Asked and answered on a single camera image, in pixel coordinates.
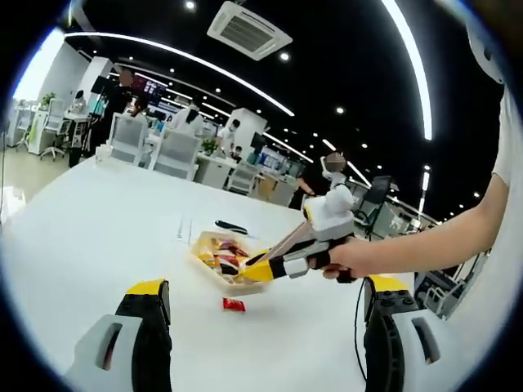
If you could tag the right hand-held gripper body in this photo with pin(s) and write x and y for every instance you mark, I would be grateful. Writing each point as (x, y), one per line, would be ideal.
(335, 212)

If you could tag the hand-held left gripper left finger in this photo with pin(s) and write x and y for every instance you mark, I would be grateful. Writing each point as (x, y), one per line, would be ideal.
(151, 326)

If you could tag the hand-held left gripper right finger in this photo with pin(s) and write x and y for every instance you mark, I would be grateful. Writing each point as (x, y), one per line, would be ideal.
(384, 339)

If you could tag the dark red chocolate bar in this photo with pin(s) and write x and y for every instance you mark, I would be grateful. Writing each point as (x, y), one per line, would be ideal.
(233, 254)

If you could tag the black snack clear packet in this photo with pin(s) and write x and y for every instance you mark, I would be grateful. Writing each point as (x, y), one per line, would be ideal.
(228, 270)

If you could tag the cream hexagonal container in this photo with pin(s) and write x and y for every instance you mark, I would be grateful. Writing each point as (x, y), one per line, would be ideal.
(239, 288)

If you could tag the brown gold snack packet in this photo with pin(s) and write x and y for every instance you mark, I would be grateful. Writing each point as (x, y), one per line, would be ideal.
(220, 241)

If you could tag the small red candy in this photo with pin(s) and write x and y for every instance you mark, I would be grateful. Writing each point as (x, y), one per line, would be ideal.
(234, 305)

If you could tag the yellow white snack packet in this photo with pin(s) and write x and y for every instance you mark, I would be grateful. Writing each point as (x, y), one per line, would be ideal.
(206, 259)

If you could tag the person's right hand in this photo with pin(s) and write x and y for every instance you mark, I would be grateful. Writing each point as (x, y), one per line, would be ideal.
(363, 257)

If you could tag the black oblong device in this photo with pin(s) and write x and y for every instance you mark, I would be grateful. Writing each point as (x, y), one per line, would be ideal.
(231, 225)

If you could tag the black office chair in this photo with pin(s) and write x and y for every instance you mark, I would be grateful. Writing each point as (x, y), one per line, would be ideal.
(378, 190)

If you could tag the white mesh office chair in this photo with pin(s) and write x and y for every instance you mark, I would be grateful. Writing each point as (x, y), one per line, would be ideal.
(128, 134)
(53, 118)
(177, 151)
(243, 177)

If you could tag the person's white shirt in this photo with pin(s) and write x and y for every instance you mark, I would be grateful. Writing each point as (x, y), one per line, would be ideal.
(490, 294)

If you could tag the potted green plant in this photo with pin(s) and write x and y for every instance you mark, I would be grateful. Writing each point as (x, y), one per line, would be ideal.
(209, 147)

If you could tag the long ceiling light strip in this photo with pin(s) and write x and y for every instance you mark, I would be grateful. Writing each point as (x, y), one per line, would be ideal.
(423, 102)
(122, 39)

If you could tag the white paper cup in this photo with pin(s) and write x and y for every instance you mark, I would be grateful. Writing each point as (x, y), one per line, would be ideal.
(103, 154)

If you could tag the black waste bin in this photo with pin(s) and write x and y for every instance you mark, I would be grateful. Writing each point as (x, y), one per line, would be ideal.
(74, 158)

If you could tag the ceiling air conditioner vent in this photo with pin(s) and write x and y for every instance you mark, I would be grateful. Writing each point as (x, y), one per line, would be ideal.
(249, 30)

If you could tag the white worn device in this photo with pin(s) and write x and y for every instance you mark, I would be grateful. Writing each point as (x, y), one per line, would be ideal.
(486, 57)

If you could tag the dark wall display screen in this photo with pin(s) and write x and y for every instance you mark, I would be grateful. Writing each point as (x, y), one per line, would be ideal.
(151, 86)

